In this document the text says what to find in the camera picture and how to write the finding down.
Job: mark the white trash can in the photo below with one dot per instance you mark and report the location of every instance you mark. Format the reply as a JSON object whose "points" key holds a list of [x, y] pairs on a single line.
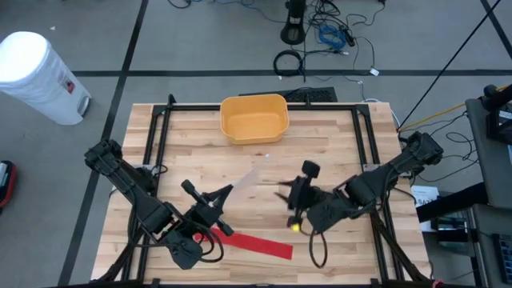
{"points": [[36, 76]]}

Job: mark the black keyboard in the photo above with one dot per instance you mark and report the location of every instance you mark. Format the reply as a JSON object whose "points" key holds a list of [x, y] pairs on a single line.
{"points": [[316, 96]]}

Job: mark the white adapter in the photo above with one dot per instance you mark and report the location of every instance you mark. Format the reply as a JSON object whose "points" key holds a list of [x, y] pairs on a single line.
{"points": [[374, 72]]}

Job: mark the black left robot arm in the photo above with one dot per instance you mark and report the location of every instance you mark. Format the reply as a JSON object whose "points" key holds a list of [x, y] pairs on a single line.
{"points": [[136, 192]]}

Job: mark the black floor stand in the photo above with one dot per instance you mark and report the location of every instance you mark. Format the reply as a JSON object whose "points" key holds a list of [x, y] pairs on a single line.
{"points": [[293, 34]]}

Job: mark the gray desk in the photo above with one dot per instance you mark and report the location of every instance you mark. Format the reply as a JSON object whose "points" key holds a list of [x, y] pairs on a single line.
{"points": [[480, 160]]}

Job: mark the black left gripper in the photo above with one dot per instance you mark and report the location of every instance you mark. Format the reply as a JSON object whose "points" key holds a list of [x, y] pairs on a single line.
{"points": [[208, 214]]}

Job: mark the red and black device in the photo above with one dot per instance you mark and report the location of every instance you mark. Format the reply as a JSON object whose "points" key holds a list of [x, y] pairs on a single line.
{"points": [[6, 184]]}

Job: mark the white paper sheet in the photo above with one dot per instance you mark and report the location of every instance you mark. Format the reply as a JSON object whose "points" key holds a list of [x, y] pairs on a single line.
{"points": [[424, 196]]}

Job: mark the red elastic bandage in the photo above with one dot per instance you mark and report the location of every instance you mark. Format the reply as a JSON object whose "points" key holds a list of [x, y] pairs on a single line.
{"points": [[260, 245]]}

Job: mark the black aluminium table frame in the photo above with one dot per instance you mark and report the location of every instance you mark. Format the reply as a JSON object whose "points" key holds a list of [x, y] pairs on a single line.
{"points": [[328, 107]]}

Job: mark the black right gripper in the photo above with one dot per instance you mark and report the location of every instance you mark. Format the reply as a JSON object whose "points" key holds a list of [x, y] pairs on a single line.
{"points": [[304, 196]]}

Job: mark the thin black pole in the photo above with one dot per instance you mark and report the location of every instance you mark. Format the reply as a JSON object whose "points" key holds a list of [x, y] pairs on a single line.
{"points": [[454, 60]]}

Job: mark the clear plastic bag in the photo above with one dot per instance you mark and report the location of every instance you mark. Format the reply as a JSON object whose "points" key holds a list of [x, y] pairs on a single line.
{"points": [[248, 178]]}

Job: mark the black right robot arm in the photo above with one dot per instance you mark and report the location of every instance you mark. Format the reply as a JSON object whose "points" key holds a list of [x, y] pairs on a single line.
{"points": [[372, 188]]}

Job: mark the yellow plastic bin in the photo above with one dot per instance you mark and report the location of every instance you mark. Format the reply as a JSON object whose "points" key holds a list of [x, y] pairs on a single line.
{"points": [[254, 124]]}

